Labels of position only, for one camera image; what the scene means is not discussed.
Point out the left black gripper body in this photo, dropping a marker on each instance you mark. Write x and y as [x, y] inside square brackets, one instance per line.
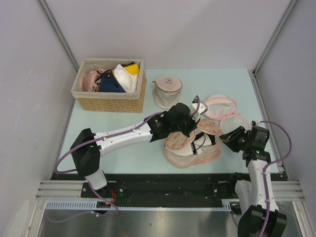
[177, 127]

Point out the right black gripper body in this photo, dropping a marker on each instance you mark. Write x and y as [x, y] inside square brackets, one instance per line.
[245, 141]

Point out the white black bra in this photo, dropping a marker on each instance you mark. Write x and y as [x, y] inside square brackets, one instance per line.
[194, 147]

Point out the floral print laundry bag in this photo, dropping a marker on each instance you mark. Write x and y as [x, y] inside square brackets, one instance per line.
[178, 139]

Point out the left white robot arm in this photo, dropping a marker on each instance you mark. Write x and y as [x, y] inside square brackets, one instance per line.
[89, 147]

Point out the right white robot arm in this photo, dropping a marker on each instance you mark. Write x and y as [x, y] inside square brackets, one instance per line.
[260, 215]

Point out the round mesh laundry bag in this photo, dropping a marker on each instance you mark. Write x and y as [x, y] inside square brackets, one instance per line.
[167, 91]

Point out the pink trimmed mesh bag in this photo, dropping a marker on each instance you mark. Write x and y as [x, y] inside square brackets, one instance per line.
[224, 110]

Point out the white garment in basket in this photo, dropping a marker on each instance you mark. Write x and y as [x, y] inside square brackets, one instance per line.
[127, 81]

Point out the yellow garment in basket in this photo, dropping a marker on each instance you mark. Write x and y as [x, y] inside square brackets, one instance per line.
[131, 68]

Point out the woven wicker basket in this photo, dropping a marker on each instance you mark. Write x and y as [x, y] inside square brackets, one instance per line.
[110, 101]

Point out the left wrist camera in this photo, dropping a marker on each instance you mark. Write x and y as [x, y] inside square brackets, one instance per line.
[200, 108]

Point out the slotted cable duct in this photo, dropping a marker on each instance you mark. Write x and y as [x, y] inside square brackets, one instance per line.
[217, 205]

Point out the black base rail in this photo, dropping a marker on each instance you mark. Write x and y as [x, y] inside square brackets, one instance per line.
[177, 189]

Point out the right aluminium frame post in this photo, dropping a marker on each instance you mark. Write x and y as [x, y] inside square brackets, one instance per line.
[276, 33]

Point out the aluminium frame post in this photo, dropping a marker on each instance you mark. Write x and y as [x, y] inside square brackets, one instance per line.
[57, 31]
[276, 33]

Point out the left aluminium frame post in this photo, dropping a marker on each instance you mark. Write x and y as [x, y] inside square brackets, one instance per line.
[57, 31]

